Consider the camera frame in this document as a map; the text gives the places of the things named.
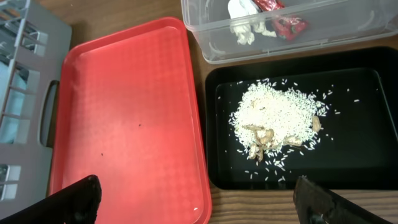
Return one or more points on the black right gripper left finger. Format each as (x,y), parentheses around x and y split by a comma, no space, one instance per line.
(76,204)

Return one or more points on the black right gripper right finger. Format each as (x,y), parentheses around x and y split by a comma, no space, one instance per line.
(316,205)

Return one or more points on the rice food scraps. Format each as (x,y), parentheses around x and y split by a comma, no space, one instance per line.
(259,125)

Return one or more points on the red snack wrapper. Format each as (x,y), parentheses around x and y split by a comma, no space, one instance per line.
(286,27)

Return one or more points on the large light blue plate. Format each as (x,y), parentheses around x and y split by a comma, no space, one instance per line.
(14,103)

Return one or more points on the black waste tray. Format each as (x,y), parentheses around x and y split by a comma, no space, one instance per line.
(357,145)

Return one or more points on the grey dishwasher rack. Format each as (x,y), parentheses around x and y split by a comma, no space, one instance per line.
(35,43)

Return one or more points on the red plastic tray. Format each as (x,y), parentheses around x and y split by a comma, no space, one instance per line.
(128,113)

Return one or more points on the clear plastic bin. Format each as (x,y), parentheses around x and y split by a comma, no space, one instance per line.
(330,22)

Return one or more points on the crumpled white napkin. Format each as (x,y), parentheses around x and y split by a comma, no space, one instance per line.
(243,27)

